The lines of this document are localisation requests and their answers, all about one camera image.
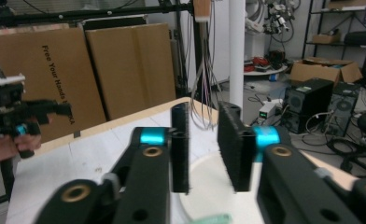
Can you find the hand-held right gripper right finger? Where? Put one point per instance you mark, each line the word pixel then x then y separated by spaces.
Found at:
pixel 235 155

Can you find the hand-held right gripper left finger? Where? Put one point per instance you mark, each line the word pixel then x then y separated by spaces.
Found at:
pixel 180 155

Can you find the white utensil rack with hooks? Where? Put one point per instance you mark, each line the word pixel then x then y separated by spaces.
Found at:
pixel 236 46

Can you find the printed cardboard sheet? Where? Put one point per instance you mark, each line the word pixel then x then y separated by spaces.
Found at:
pixel 47 77

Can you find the white device with green display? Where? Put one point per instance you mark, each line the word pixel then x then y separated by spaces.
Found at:
pixel 266 113

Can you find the white grid mat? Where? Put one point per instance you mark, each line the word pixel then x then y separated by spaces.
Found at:
pixel 78 161

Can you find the white power strip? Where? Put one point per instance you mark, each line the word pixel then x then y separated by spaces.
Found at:
pixel 276 101

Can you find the round white table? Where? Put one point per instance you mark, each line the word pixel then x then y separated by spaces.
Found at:
pixel 265 71

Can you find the black computer tower with sticker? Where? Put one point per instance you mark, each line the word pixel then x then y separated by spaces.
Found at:
pixel 308 102

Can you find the open cardboard box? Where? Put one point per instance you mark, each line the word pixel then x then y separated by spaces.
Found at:
pixel 324 71

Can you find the small cardboard box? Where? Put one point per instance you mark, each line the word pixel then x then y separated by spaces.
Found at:
pixel 326 38

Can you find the black metal shelf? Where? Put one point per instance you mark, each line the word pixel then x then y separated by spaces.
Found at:
pixel 308 25

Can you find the black bag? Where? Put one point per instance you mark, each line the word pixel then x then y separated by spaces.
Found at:
pixel 363 38

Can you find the black metal frame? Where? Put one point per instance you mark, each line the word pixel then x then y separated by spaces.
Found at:
pixel 199 46

